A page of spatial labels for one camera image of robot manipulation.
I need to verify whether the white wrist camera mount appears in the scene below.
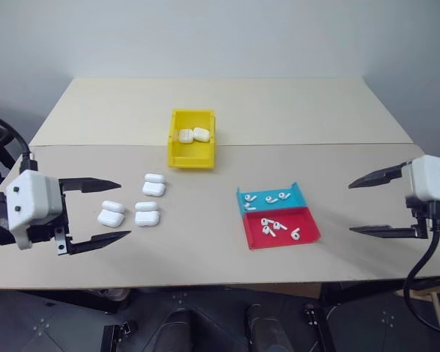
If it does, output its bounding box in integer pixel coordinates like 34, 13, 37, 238
403, 154, 440, 207
5, 170, 66, 251

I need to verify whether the yellow plastic bin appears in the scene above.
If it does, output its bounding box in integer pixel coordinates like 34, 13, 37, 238
167, 109, 218, 172

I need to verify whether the red plastic tray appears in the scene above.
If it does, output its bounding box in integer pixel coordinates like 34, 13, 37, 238
241, 206, 322, 252

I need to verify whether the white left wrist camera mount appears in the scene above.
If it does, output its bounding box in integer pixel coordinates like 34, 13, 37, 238
5, 170, 66, 251

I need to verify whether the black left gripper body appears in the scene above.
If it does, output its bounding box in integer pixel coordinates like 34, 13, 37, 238
25, 178, 73, 257

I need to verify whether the black table frame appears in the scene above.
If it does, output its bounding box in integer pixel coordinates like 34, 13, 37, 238
16, 281, 408, 315

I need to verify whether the dark rounded shape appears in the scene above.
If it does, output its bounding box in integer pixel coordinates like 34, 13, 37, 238
244, 303, 279, 352
157, 309, 206, 352

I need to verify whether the light wooden frame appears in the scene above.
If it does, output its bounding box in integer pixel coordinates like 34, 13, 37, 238
395, 280, 440, 352

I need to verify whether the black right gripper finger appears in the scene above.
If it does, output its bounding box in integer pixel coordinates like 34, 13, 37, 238
348, 225, 428, 240
348, 161, 414, 190

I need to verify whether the black metal bracket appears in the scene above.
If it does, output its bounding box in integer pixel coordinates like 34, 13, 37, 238
101, 320, 139, 352
302, 303, 334, 352

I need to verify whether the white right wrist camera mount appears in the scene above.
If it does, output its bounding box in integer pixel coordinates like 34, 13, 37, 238
403, 154, 440, 207

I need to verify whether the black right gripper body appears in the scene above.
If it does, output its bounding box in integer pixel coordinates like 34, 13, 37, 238
404, 196, 440, 239

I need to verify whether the blue plastic tray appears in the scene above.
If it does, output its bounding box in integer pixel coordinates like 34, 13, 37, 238
236, 182, 309, 214

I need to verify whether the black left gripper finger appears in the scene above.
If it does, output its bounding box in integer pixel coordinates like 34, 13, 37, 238
59, 177, 123, 195
66, 230, 133, 256

